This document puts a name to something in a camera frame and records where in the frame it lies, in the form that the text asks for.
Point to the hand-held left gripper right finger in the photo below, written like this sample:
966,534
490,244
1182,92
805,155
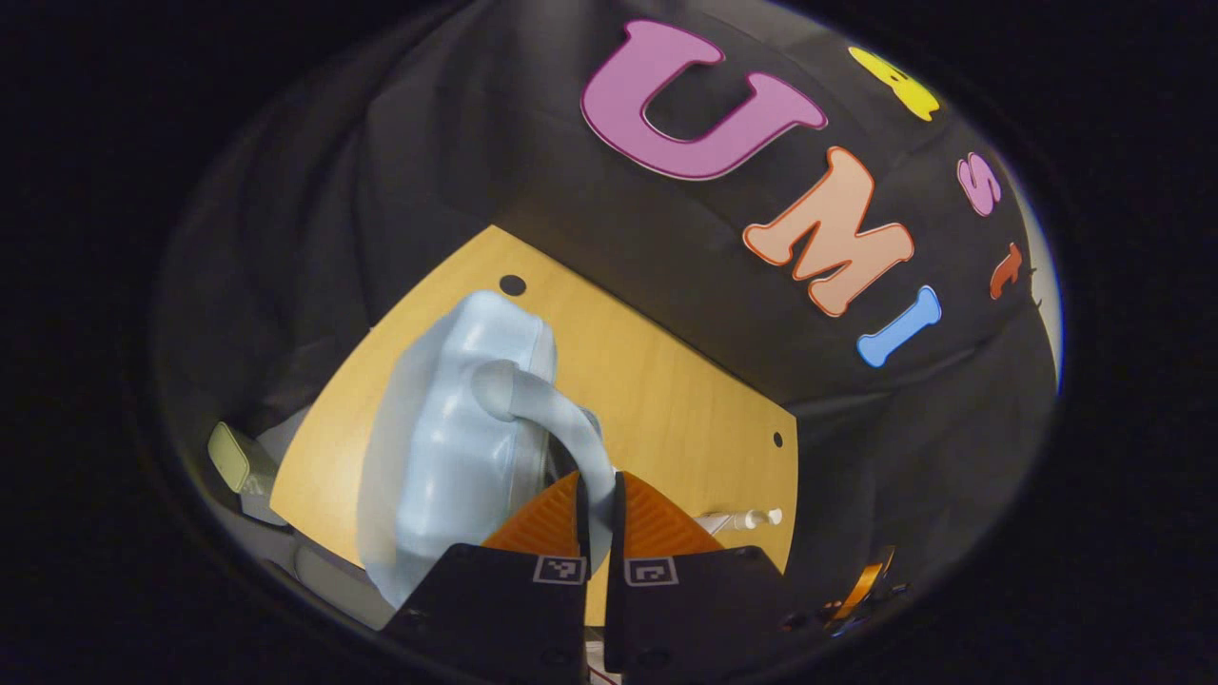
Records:
617,518

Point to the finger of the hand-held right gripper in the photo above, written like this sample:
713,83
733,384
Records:
861,590

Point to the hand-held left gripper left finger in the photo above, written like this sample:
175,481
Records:
582,518

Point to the white skin care tube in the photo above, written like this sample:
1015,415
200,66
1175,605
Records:
747,519

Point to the pale green object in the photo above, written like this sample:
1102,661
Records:
230,457

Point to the black backdrop cloth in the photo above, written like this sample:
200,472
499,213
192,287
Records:
457,143

